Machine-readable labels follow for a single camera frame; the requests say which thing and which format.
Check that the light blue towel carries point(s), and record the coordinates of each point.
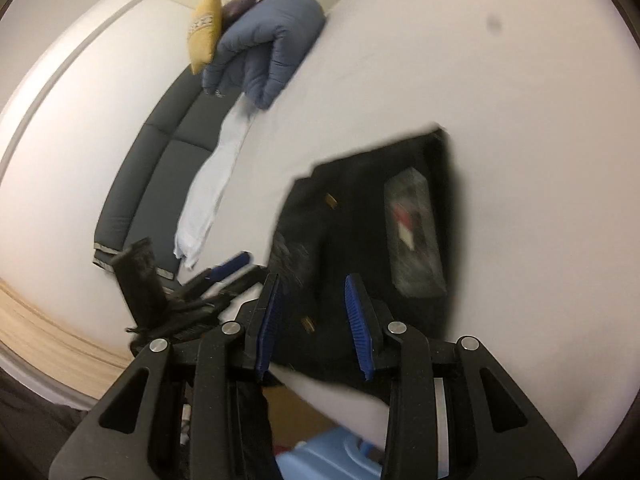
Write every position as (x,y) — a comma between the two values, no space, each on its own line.
(207,188)

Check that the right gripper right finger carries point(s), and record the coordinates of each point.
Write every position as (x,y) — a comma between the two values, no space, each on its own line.
(368,319)

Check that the light blue plastic container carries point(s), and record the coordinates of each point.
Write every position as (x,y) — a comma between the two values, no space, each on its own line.
(335,454)

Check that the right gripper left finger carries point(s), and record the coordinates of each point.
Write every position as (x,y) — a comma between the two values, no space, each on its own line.
(260,319)

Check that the purple patterned cushion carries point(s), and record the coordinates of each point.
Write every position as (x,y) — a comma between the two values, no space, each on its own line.
(233,10)

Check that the yellow patterned cushion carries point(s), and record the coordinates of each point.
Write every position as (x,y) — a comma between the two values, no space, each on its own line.
(203,34)

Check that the black denim pants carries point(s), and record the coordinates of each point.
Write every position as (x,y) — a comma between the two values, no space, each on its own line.
(385,215)

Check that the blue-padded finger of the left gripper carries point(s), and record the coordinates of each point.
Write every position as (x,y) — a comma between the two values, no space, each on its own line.
(224,270)

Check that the blue-grey puffer jacket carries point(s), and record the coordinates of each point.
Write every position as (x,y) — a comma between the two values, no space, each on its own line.
(260,53)

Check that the dark grey sofa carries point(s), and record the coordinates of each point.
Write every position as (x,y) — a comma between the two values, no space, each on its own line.
(150,188)

